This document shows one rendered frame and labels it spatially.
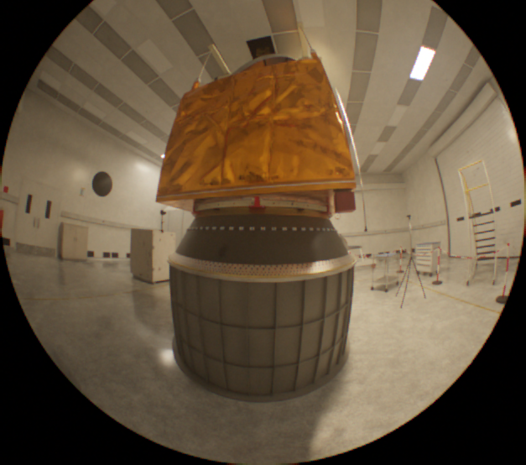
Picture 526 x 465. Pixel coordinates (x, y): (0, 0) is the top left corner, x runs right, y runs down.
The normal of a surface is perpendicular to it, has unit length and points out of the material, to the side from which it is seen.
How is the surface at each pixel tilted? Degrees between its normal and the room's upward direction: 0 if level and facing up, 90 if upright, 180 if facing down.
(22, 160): 90
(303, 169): 89
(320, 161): 97
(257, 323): 90
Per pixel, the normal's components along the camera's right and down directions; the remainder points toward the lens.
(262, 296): 0.02, -0.22
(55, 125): 0.97, -0.05
